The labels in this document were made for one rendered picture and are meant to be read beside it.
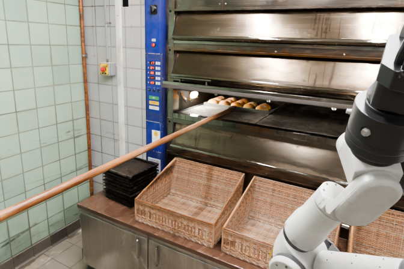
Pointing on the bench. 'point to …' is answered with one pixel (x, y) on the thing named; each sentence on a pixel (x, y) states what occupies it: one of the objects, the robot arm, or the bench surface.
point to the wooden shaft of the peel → (98, 170)
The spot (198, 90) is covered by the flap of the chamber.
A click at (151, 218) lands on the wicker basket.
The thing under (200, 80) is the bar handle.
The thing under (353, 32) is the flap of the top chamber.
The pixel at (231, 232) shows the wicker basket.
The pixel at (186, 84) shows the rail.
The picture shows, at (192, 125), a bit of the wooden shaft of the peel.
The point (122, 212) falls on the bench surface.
